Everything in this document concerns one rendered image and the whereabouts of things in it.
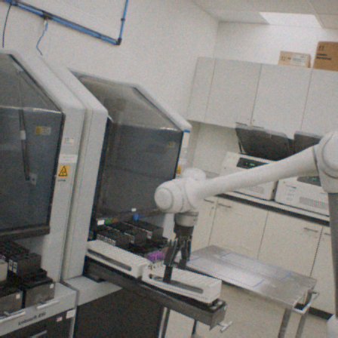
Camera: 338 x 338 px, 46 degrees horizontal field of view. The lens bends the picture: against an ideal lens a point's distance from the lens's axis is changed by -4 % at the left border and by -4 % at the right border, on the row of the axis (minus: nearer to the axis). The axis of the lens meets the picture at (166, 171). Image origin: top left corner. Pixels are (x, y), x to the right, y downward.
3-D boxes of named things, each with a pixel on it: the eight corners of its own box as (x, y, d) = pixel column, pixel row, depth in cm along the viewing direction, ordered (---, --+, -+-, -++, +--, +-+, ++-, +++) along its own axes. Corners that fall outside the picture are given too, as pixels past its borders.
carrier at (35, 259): (36, 268, 147) (38, 253, 147) (40, 271, 146) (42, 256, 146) (11, 275, 137) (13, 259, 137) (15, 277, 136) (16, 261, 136)
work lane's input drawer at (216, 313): (69, 268, 176) (72, 249, 175) (90, 262, 188) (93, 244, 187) (219, 336, 140) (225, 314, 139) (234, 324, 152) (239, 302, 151)
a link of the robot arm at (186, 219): (203, 211, 156) (200, 226, 156) (182, 205, 160) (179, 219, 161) (192, 213, 148) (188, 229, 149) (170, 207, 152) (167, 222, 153)
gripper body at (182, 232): (188, 228, 149) (182, 252, 150) (198, 225, 156) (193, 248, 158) (170, 222, 153) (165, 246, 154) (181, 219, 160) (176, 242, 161)
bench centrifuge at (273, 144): (215, 187, 399) (228, 121, 391) (239, 185, 451) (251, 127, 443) (268, 201, 369) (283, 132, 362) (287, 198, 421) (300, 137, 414)
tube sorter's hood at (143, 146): (16, 195, 193) (36, 63, 186) (97, 190, 245) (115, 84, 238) (95, 227, 167) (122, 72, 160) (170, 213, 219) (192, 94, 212)
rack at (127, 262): (81, 256, 175) (82, 242, 174) (96, 252, 184) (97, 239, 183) (136, 281, 160) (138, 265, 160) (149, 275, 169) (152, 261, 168)
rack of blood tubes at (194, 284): (140, 282, 159) (142, 267, 159) (154, 277, 168) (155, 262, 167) (209, 303, 144) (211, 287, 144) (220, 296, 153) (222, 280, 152)
